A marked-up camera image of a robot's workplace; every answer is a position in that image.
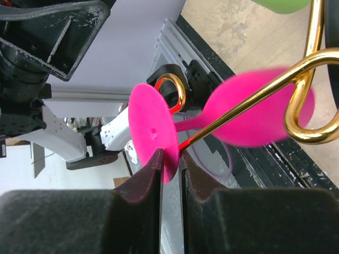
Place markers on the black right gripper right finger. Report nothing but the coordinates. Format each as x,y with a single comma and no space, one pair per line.
217,219

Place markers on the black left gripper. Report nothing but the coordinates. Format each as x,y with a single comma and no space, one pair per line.
38,38

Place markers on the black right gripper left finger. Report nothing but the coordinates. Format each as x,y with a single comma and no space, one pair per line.
122,220

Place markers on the pink plastic wine glass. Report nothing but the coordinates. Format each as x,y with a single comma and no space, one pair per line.
152,125

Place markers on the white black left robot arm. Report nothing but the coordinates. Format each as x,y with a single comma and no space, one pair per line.
79,150

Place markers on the green plastic wine glass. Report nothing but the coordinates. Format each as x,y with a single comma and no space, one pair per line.
283,6

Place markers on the gold wire wine glass rack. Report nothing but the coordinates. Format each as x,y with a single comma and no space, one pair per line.
302,103

